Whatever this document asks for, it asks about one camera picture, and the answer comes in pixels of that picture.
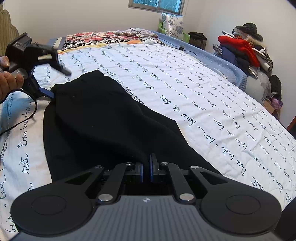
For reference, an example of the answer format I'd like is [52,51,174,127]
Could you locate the black pants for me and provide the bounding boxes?
[43,70,215,181]

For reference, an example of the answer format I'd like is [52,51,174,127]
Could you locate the person's left hand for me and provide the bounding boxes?
[0,56,25,103]

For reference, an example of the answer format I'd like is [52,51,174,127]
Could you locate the white script-print bedsheet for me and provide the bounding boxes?
[1,43,295,240]

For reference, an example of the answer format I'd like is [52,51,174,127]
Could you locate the floral pillow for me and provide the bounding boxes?
[162,13,184,35]

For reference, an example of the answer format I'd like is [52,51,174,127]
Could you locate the green plastic chair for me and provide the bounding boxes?
[158,22,190,43]

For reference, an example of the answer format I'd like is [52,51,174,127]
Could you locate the black bag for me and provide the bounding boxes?
[188,32,207,50]

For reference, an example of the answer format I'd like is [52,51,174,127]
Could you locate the window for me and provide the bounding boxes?
[128,0,185,15]

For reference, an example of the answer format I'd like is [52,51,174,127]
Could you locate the pile of clothes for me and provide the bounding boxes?
[213,23,283,111]

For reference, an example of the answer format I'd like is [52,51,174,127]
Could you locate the black cable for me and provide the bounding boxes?
[0,89,39,136]

